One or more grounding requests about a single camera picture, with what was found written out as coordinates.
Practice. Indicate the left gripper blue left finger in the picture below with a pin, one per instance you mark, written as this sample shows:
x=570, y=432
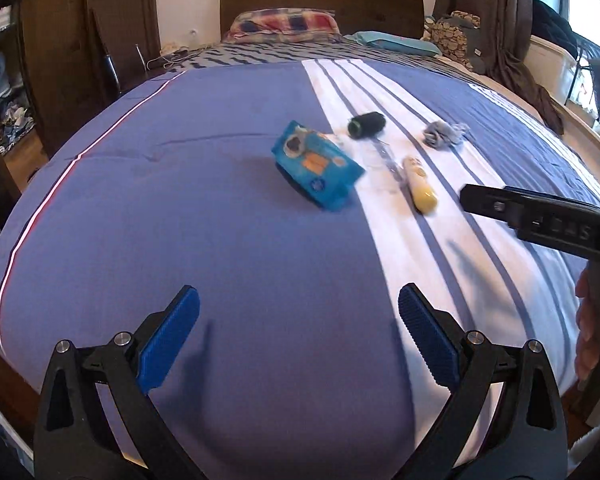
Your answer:
x=142, y=364

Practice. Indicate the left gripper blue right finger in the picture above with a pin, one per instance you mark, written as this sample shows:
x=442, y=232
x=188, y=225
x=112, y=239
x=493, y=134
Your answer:
x=466, y=370

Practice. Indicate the yellow lotion bottle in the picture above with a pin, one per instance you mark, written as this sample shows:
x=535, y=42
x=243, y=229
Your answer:
x=423, y=195

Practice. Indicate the clear plastic wrapper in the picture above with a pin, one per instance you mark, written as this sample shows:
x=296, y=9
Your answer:
x=378, y=176

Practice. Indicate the blue wet wipes pack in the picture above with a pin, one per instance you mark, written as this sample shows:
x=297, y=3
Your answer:
x=317, y=166

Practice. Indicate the black thread spool green ends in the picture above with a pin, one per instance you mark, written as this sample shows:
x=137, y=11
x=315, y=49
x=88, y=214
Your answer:
x=366, y=125

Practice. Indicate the person's right hand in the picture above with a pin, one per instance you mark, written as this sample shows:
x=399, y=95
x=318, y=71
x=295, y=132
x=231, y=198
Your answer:
x=588, y=344

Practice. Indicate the white storage box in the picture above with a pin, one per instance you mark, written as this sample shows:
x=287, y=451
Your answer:
x=552, y=67

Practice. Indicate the brown patterned cushion bag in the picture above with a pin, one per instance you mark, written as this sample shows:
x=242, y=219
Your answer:
x=458, y=37

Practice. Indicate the blue white striped bed cover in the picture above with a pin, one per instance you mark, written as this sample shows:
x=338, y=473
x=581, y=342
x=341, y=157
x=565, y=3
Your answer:
x=299, y=367

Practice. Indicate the brown curtain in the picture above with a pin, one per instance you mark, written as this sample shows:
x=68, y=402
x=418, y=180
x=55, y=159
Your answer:
x=505, y=36

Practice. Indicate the teal flat pillow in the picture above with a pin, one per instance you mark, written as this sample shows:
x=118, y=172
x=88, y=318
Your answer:
x=393, y=43

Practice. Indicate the dark chair by bed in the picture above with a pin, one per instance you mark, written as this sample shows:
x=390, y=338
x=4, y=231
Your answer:
x=119, y=41

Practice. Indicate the dark wooden wardrobe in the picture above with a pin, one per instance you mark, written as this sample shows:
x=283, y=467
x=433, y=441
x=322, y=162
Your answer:
x=59, y=61

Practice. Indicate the black white patterned blanket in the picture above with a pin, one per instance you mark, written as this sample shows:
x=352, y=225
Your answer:
x=223, y=54

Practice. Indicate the dark wooden headboard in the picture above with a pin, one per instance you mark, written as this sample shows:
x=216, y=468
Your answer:
x=404, y=18

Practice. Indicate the plaid red blue pillow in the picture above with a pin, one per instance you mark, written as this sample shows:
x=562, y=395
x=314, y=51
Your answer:
x=283, y=26

